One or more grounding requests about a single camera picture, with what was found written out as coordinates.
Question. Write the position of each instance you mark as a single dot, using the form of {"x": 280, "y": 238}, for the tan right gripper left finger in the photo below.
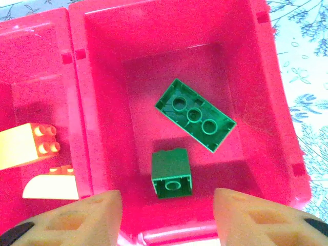
{"x": 97, "y": 217}

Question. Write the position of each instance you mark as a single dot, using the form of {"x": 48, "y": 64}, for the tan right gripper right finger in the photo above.
{"x": 243, "y": 212}

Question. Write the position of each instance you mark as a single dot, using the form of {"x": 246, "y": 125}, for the yellow curved lego brick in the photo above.
{"x": 51, "y": 187}

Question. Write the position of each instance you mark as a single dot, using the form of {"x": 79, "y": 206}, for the green square lego brick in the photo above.
{"x": 170, "y": 166}

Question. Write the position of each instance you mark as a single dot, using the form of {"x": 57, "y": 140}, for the yellow tall lego brick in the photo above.
{"x": 18, "y": 146}

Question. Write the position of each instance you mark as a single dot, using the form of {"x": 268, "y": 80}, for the green long lego brick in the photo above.
{"x": 194, "y": 115}

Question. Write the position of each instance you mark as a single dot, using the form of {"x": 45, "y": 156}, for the red plastic storage bin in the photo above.
{"x": 153, "y": 38}
{"x": 38, "y": 77}

